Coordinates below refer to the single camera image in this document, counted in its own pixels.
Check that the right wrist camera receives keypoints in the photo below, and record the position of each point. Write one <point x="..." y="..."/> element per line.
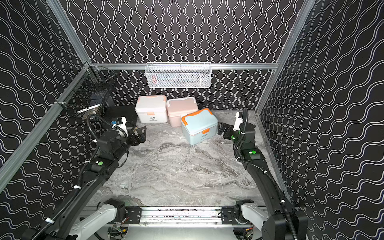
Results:
<point x="239" y="120"/>

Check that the light blue first aid box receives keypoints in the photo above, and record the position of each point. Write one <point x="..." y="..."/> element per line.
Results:
<point x="199" y="126"/>

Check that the white first aid box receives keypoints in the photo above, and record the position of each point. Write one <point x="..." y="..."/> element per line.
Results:
<point x="152" y="109"/>

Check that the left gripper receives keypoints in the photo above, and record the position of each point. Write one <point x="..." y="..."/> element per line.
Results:
<point x="133" y="137"/>

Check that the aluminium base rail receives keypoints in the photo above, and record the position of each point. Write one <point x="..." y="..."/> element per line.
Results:
<point x="180" y="216"/>

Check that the pink first aid box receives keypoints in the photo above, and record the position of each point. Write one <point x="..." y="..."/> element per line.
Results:
<point x="178" y="108"/>

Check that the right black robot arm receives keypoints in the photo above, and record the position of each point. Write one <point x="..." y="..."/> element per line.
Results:
<point x="281" y="220"/>

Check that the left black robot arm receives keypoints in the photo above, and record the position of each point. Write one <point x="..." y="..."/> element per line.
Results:
<point x="112" y="145"/>

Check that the white wire wall basket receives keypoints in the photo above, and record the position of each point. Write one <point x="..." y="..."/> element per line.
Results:
<point x="179" y="75"/>

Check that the black wire wall basket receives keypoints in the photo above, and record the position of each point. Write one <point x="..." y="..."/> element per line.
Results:
<point x="91" y="91"/>

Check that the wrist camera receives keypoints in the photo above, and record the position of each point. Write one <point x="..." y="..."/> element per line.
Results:
<point x="239" y="120"/>
<point x="119" y="121"/>

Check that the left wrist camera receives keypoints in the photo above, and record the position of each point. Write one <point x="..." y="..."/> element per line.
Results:
<point x="119" y="121"/>

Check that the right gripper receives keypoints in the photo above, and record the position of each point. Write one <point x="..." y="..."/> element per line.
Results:
<point x="229" y="130"/>

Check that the black plastic tool case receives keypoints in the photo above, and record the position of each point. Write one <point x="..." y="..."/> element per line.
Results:
<point x="128" y="112"/>

